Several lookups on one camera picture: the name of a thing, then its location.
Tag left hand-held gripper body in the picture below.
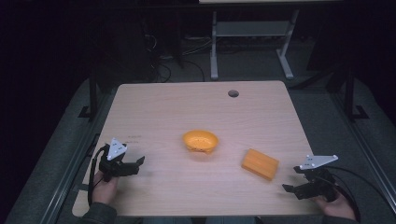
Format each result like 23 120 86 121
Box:
98 137 133 183

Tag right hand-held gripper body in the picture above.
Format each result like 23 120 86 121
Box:
294 154 340 203

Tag orange rectangular block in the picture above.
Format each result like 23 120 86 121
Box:
240 147 280 182

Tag orange bowl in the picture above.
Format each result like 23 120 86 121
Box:
181 129 219 154

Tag person's left hand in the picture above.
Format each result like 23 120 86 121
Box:
92 170 120 205

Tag person's right hand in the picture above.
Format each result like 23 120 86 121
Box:
314 186 357 221

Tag black metal stand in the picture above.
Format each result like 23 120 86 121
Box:
78 62 100 121
342 63 371 122

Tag white metal stand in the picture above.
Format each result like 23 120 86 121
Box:
209 8 301 81

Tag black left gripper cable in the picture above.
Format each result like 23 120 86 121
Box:
87 144 110 207

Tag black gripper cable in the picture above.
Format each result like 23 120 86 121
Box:
323 165 386 223
87 144 110 207

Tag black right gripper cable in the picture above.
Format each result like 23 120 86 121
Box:
323 165 386 223

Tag grey metal rail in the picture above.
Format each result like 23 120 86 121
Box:
38 91 115 224
330 91 396 206

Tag black floor cables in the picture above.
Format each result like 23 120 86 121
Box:
144 31 216 83

